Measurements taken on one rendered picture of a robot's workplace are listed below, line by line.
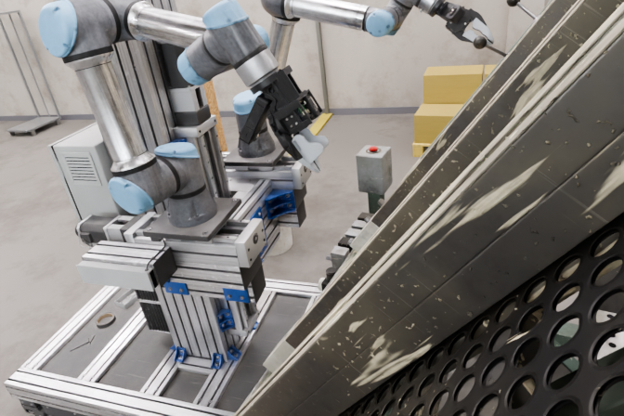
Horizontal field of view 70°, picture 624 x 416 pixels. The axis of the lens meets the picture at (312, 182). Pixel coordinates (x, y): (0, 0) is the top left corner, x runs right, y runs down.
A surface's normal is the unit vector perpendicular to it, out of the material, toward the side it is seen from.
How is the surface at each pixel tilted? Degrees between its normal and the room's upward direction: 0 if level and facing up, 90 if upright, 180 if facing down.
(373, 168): 90
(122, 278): 90
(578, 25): 90
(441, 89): 90
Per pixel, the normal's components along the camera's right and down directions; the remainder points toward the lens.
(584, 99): -0.47, 0.44
